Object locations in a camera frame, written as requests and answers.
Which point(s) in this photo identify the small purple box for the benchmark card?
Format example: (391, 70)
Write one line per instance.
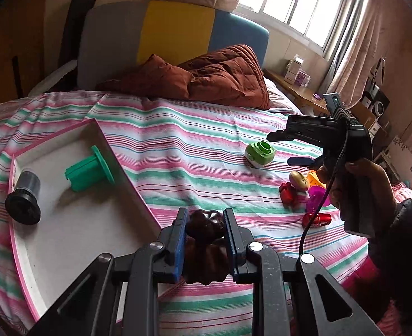
(304, 78)

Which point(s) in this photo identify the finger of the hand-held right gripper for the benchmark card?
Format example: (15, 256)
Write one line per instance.
(302, 161)
(304, 126)

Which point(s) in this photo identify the purple plastic cup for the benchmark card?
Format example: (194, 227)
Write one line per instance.
(314, 201)

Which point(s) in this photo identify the green and white plug-in device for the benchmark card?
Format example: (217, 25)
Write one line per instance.
(258, 155)

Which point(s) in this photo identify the red metal cylinder case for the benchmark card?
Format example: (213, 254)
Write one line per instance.
(320, 220)

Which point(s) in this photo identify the white tray with pink rim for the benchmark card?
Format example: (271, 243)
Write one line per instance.
(80, 224)

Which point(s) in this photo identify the wooden nightstand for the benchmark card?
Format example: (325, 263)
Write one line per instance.
(304, 94)

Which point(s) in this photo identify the orange plastic piece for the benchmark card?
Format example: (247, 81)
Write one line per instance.
(314, 180)

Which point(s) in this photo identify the green plastic spool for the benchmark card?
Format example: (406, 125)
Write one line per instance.
(87, 173)

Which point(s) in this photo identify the wooden wardrobe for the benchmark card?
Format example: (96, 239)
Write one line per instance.
(2, 42)

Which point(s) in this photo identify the brown wooden massage comb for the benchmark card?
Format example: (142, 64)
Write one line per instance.
(206, 259)

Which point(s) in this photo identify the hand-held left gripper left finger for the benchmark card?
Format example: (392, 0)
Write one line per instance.
(181, 246)

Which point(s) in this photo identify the person's right forearm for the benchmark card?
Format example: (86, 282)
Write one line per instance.
(402, 238)

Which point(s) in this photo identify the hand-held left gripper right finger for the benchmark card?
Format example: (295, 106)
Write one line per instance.
(230, 243)

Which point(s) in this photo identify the white box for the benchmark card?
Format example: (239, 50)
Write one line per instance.
(293, 68)

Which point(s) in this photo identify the person's right hand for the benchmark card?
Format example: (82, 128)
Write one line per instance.
(377, 185)

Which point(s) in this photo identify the window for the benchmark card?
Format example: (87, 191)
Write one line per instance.
(297, 0)

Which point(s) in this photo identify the black speaker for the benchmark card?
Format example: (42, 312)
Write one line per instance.
(376, 99)

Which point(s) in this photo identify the brown quilted duvet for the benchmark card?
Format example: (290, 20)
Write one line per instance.
(220, 77)

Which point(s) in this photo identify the small red block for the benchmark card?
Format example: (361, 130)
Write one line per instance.
(289, 194)

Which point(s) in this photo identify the oval purple and gold case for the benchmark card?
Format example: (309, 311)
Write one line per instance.
(299, 181)

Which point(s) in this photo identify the black rolled mat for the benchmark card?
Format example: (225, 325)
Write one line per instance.
(74, 24)

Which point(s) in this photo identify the person's pink clothing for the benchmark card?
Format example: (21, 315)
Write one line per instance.
(363, 280)

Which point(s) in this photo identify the black cylindrical holder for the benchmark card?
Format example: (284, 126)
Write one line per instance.
(22, 203)

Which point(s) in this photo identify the cardboard box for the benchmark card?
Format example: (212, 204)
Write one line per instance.
(362, 115)

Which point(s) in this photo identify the white foam piece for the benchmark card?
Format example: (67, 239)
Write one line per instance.
(55, 75)

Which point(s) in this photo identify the grey yellow blue headboard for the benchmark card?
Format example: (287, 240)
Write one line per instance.
(174, 31)

